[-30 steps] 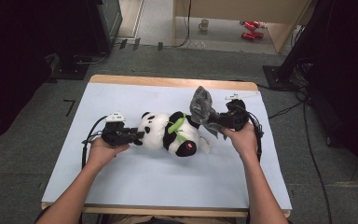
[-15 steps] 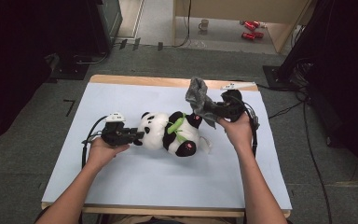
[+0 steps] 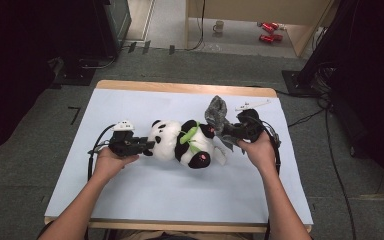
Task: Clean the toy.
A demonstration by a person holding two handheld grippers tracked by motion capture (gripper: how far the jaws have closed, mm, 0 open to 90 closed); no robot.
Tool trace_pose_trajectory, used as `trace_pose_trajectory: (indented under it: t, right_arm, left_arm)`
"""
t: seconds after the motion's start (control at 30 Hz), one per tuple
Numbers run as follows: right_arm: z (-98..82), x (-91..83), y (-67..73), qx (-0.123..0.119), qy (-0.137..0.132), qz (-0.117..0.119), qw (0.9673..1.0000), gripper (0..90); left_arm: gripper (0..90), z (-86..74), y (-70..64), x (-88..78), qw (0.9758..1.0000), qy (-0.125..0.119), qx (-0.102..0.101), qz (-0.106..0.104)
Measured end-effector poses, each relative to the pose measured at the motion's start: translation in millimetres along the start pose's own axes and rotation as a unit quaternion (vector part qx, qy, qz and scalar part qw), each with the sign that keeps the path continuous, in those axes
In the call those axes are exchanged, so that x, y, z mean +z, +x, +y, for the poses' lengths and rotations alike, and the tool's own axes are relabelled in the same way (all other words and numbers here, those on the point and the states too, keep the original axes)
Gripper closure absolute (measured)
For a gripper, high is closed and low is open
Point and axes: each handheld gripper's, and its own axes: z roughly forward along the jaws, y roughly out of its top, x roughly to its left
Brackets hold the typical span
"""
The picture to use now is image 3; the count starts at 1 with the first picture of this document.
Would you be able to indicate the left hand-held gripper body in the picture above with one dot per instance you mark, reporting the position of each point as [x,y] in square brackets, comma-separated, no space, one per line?
[125,141]

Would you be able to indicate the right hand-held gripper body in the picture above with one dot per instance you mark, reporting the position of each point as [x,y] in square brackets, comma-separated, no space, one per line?
[251,125]

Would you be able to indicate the grey fluffy cloth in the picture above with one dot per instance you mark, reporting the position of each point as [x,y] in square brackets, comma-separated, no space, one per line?
[216,115]

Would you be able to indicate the panda plush toy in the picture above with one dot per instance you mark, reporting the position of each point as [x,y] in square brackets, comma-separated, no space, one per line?
[168,140]

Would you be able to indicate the person's left hand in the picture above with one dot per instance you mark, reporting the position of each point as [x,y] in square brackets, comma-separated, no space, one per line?
[111,163]

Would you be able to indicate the person's right hand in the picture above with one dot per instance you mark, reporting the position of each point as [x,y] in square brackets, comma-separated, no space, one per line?
[260,153]

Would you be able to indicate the pale blue table sheet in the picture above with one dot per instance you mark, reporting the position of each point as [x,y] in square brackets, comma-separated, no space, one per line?
[180,193]

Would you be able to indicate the black stand base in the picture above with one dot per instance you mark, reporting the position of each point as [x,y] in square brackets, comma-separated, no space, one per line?
[76,76]
[295,83]

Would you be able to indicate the red can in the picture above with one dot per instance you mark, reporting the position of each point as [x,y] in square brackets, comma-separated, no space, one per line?
[275,25]
[266,38]
[277,37]
[266,28]

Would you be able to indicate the person's beige trousers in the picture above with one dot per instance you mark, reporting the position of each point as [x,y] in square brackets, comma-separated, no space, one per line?
[180,236]

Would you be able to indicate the beige mug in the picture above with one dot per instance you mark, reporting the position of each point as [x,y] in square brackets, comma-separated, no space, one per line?
[218,26]

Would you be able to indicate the beige wooden desk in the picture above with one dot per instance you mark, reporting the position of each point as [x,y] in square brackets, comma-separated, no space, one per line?
[246,10]

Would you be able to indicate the dark cabinet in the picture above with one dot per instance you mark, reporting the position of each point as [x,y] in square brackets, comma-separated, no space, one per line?
[113,26]

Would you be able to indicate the dark curtain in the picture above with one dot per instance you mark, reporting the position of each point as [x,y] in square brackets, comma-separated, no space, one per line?
[6,66]
[380,83]

